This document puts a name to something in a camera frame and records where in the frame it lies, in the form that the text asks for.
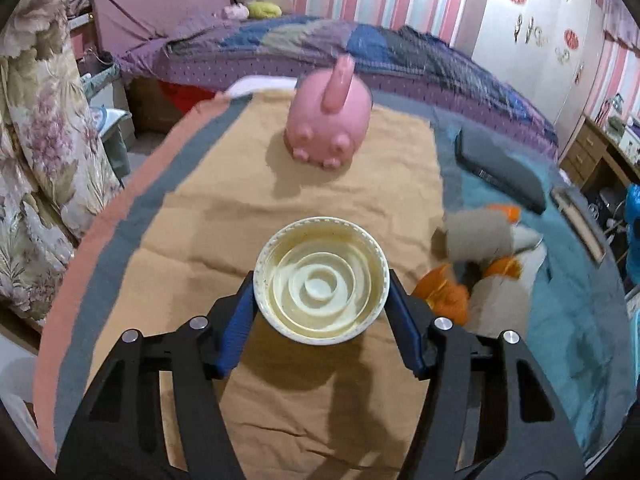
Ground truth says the white plastic bowl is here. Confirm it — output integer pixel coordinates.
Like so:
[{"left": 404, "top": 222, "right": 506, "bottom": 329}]
[{"left": 253, "top": 216, "right": 390, "bottom": 346}]

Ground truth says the floral curtain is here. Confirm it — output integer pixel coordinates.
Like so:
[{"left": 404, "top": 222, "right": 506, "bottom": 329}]
[{"left": 0, "top": 0, "right": 126, "bottom": 321}]

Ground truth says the purple dotted bed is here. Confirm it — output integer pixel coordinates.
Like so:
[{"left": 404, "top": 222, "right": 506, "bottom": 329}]
[{"left": 90, "top": 0, "right": 558, "bottom": 161}]

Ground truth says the yellow plush toy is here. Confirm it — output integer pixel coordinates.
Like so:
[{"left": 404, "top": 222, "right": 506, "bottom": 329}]
[{"left": 248, "top": 0, "right": 282, "bottom": 20}]

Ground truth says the small orange piece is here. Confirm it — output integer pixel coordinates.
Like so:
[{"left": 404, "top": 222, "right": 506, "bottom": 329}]
[{"left": 487, "top": 204, "right": 523, "bottom": 223}]

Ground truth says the orange white scrap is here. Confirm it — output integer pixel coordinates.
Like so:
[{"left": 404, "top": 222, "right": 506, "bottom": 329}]
[{"left": 482, "top": 257, "right": 523, "bottom": 281}]

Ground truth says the pink window valance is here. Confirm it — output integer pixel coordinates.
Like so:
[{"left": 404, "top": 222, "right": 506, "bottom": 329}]
[{"left": 602, "top": 0, "right": 640, "bottom": 53}]

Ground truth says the wooden desk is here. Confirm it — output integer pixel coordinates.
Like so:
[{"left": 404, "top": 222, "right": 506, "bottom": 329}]
[{"left": 562, "top": 117, "right": 640, "bottom": 196}]

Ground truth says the white wardrobe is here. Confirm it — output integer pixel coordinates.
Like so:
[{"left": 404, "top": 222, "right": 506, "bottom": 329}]
[{"left": 472, "top": 0, "right": 608, "bottom": 126}]

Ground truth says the orange brown textured peel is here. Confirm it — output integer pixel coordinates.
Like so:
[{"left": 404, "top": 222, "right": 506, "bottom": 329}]
[{"left": 412, "top": 265, "right": 471, "bottom": 326}]

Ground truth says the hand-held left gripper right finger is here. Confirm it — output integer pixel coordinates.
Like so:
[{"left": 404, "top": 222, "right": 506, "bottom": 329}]
[{"left": 385, "top": 269, "right": 586, "bottom": 480}]

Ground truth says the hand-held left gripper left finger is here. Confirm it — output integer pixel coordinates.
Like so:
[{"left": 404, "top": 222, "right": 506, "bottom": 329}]
[{"left": 55, "top": 270, "right": 261, "bottom": 480}]

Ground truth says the tan cardboard piece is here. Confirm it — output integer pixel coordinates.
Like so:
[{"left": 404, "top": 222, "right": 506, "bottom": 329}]
[{"left": 467, "top": 275, "right": 531, "bottom": 331}]

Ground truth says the red cloth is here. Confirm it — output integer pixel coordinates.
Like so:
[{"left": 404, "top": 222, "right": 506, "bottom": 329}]
[{"left": 160, "top": 80, "right": 221, "bottom": 111}]

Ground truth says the white paper piece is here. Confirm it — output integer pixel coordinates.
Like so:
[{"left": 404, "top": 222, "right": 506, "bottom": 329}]
[{"left": 512, "top": 225, "right": 547, "bottom": 281}]

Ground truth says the tan phone case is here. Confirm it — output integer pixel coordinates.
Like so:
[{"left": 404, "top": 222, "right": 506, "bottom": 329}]
[{"left": 550, "top": 186, "right": 608, "bottom": 265}]

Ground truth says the striped purple quilt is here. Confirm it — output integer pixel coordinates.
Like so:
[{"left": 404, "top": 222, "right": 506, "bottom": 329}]
[{"left": 165, "top": 15, "right": 556, "bottom": 133}]

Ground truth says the black flat case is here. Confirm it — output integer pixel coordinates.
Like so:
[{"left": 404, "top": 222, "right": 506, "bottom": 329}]
[{"left": 455, "top": 127, "right": 548, "bottom": 215}]

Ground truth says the tan cloth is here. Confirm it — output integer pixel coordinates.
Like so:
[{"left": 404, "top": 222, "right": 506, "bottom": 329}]
[{"left": 140, "top": 91, "right": 443, "bottom": 480}]

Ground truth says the pink piggy bank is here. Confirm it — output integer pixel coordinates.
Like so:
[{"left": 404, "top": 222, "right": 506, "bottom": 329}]
[{"left": 286, "top": 55, "right": 373, "bottom": 168}]

